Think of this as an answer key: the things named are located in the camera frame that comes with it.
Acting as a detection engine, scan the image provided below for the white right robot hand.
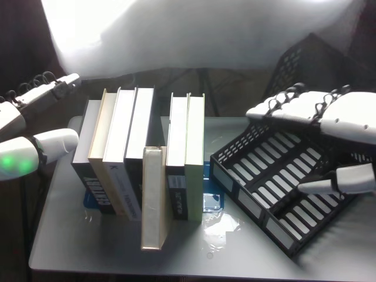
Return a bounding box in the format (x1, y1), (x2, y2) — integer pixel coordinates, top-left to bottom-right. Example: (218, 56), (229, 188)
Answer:
(246, 82), (376, 196)

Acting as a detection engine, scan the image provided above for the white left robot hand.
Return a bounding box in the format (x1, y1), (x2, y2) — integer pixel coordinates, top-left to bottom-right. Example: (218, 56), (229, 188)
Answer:
(0, 72), (82, 182)

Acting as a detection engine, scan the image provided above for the cream hardcover book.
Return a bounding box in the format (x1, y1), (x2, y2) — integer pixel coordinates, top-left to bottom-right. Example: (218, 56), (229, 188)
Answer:
(140, 145), (169, 253)

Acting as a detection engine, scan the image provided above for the tan cover book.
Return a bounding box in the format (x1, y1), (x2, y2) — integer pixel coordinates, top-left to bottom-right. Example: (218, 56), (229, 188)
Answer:
(87, 88), (126, 217)

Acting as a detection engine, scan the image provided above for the black spine Century book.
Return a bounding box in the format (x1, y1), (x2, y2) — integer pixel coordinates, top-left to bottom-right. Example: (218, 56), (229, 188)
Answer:
(71, 99), (116, 216)

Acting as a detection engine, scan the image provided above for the white spine book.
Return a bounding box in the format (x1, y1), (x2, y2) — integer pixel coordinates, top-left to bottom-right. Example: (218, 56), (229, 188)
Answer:
(102, 86), (142, 221)

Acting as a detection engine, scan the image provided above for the dark cover book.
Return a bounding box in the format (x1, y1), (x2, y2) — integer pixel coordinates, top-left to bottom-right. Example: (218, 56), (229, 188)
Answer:
(123, 84), (156, 208)

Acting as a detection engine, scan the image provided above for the dark backdrop curtain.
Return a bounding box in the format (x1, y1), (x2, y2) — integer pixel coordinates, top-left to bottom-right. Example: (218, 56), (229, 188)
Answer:
(0, 0), (67, 100)

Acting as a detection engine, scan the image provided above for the black spine labelled book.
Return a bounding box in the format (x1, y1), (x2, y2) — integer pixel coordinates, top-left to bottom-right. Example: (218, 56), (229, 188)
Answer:
(164, 92), (190, 221)

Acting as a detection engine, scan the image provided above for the black mesh file rack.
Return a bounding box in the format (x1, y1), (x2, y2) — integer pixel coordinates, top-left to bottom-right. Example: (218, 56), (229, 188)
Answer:
(209, 31), (376, 260)

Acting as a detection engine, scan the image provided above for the pale green book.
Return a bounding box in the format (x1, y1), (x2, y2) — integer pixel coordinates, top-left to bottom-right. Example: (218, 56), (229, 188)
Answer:
(184, 92), (206, 223)

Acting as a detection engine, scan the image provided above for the blue book stand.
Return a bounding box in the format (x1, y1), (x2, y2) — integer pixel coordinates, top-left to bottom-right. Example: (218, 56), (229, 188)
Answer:
(83, 163), (226, 214)

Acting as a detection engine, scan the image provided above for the clear plastic sheet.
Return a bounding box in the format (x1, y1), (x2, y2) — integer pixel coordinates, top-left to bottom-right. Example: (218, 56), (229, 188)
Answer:
(202, 192), (246, 252)

